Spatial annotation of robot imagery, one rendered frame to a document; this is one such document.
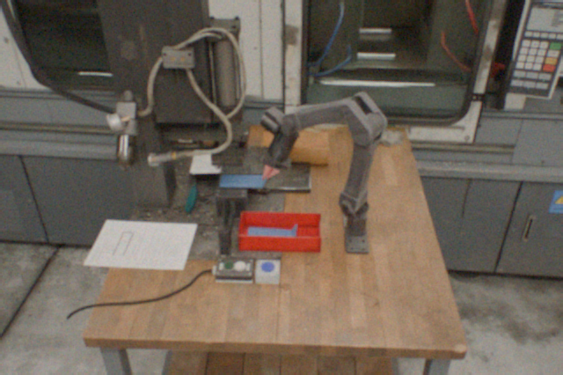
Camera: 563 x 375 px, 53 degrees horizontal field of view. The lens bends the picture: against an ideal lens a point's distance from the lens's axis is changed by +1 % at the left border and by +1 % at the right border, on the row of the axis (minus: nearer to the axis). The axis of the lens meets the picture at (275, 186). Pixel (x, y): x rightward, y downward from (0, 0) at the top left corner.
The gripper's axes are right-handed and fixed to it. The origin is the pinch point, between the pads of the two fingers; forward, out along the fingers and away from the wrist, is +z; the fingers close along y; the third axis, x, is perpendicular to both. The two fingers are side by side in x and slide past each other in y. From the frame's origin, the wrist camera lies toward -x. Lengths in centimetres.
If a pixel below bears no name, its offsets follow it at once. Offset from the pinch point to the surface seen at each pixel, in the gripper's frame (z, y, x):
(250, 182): 3.3, 3.6, 0.9
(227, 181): 6.7, 10.4, 0.6
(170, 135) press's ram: -2.3, 33.3, 3.0
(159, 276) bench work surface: 23.1, 20.0, 35.7
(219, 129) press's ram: -9.8, 20.2, 0.7
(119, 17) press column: -32, 58, 7
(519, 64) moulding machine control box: -60, -70, -44
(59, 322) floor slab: 134, 45, -26
